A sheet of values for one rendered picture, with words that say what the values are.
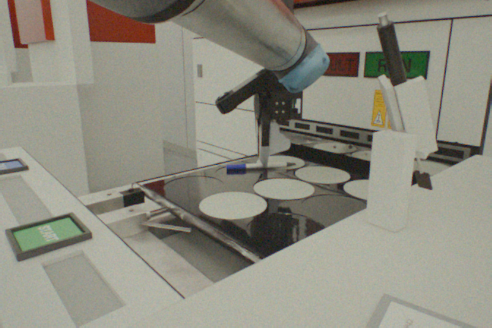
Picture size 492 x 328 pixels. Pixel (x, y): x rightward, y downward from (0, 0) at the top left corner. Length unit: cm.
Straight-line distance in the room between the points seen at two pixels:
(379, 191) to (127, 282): 22
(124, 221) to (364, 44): 53
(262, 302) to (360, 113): 56
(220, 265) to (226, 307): 31
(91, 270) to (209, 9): 21
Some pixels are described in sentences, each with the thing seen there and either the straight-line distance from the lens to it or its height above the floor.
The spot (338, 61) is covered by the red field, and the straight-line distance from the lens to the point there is 77.
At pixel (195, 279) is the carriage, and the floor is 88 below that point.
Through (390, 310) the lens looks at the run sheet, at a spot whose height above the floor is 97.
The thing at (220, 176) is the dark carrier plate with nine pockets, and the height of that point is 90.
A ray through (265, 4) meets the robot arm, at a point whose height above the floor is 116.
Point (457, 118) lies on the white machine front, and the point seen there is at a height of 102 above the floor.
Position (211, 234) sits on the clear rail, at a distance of 46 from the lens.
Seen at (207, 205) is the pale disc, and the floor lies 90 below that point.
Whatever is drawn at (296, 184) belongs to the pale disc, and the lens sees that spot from 62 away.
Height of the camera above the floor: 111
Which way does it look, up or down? 14 degrees down
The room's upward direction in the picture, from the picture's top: straight up
